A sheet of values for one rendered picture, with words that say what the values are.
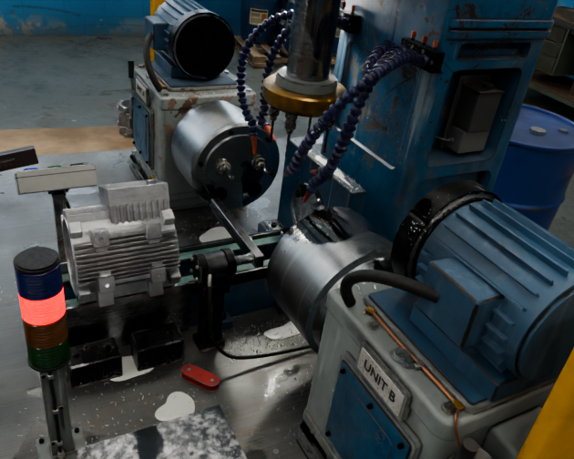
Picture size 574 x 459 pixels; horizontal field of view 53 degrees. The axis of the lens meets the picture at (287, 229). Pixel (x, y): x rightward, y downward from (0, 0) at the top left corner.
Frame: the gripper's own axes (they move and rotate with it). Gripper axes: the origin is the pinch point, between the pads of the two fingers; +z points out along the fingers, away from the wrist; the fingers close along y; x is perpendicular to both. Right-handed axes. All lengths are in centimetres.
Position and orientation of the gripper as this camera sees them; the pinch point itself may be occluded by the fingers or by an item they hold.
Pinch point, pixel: (15, 158)
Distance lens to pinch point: 111.9
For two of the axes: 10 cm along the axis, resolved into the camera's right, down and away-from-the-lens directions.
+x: 0.0, 8.1, 5.8
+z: 8.9, -2.7, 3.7
